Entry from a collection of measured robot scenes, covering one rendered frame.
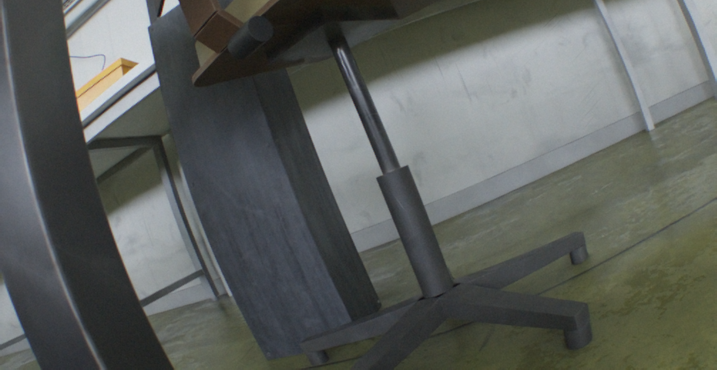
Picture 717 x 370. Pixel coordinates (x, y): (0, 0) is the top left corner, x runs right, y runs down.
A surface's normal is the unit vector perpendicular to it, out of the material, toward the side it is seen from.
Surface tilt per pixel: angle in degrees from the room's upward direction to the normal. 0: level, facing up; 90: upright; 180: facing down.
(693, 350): 0
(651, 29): 90
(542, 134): 90
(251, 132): 90
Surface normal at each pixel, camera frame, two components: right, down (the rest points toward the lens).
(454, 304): -0.79, 0.33
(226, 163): -0.18, 0.10
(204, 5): -0.55, 0.40
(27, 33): 0.92, -0.37
